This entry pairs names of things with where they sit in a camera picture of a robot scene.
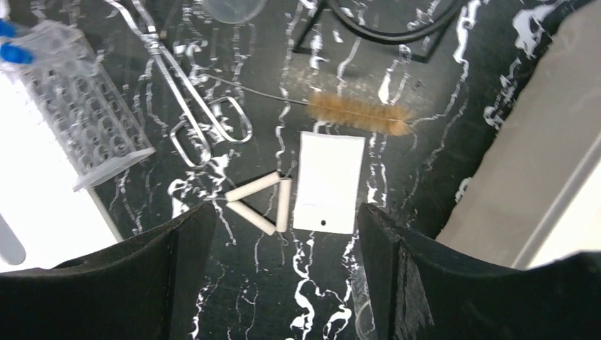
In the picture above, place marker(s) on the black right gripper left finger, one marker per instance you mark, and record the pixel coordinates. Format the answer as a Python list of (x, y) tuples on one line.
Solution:
[(144, 287)]

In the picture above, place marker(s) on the clear glass dish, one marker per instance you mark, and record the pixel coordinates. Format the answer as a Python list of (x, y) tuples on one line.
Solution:
[(363, 316)]

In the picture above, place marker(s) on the white plastic bin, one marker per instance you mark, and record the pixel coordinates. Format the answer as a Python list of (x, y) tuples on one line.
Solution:
[(535, 197)]

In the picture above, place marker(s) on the clear plastic funnel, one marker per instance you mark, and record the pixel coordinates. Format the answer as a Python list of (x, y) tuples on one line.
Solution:
[(233, 11)]

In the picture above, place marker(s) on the white clay pipe triangle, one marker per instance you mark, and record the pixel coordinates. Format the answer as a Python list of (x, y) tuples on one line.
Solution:
[(264, 202)]

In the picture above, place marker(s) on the white paper packet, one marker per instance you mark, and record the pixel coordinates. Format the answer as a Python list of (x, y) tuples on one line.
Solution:
[(328, 181)]

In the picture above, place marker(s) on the brown test tube brush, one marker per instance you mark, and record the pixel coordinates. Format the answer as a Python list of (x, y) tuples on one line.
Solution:
[(347, 111)]

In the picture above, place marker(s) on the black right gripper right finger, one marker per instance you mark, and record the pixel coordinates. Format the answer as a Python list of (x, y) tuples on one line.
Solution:
[(421, 289)]

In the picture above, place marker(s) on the clear plastic tube rack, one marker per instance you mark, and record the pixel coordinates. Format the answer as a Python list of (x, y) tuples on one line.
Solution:
[(79, 102)]

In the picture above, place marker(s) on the blue capped vial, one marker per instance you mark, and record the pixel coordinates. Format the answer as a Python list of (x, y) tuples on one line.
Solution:
[(15, 54), (8, 29)]

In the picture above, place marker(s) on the white bin lid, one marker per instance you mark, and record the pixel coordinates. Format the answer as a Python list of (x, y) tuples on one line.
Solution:
[(43, 221)]

